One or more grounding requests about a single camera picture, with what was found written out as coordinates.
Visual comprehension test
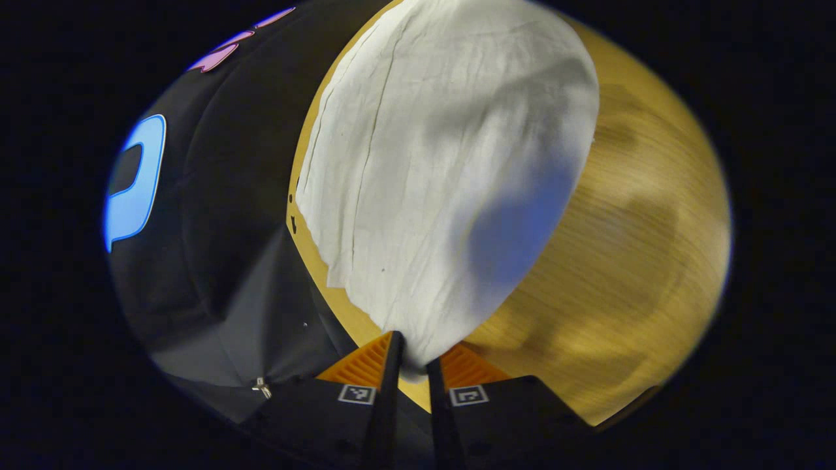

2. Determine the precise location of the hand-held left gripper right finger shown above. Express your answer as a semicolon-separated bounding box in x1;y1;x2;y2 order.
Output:
426;343;588;470

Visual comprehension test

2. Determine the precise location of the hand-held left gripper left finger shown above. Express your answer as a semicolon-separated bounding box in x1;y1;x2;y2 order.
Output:
242;331;404;470

